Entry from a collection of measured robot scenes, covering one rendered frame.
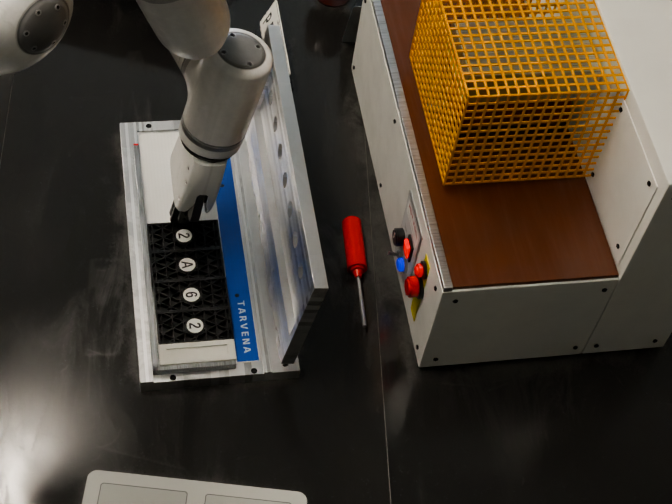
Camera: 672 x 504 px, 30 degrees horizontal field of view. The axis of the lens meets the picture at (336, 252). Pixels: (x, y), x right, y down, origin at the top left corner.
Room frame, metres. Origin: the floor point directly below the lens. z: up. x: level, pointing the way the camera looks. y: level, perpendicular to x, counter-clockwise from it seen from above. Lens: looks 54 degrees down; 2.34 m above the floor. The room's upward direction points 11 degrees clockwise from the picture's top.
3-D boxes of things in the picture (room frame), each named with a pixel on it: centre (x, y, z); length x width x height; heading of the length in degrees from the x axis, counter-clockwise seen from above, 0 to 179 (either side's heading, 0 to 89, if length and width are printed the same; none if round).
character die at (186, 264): (0.96, 0.20, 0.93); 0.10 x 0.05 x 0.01; 108
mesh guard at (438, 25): (1.17, -0.18, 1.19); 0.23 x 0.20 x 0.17; 18
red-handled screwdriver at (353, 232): (1.02, -0.03, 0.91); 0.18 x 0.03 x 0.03; 14
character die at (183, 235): (1.01, 0.21, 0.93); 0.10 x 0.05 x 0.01; 108
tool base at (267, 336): (1.02, 0.18, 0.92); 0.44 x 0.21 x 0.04; 18
